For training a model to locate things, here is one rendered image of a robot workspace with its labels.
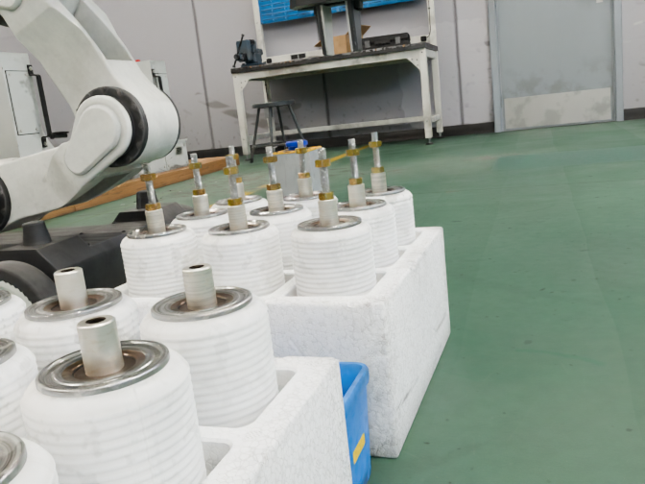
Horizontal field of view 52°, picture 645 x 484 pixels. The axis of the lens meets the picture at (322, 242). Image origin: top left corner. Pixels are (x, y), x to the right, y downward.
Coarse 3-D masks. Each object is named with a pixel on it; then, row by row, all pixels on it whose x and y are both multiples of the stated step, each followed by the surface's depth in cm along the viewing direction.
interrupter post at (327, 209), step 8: (328, 200) 75; (336, 200) 76; (320, 208) 76; (328, 208) 75; (336, 208) 76; (320, 216) 76; (328, 216) 75; (336, 216) 76; (320, 224) 77; (328, 224) 75; (336, 224) 76
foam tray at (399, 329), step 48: (432, 240) 96; (288, 288) 78; (384, 288) 74; (432, 288) 94; (288, 336) 73; (336, 336) 71; (384, 336) 69; (432, 336) 93; (384, 384) 70; (384, 432) 72
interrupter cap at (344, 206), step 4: (368, 200) 90; (372, 200) 90; (376, 200) 89; (380, 200) 88; (384, 200) 88; (340, 204) 90; (344, 204) 89; (348, 204) 89; (368, 204) 88; (372, 204) 87; (376, 204) 86; (380, 204) 85; (384, 204) 86; (340, 208) 85; (344, 208) 84; (348, 208) 84; (352, 208) 84; (356, 208) 84; (360, 208) 84; (364, 208) 84; (368, 208) 84; (372, 208) 84
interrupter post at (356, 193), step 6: (348, 186) 86; (354, 186) 86; (360, 186) 86; (348, 192) 87; (354, 192) 86; (360, 192) 86; (354, 198) 86; (360, 198) 86; (354, 204) 86; (360, 204) 86; (366, 204) 87
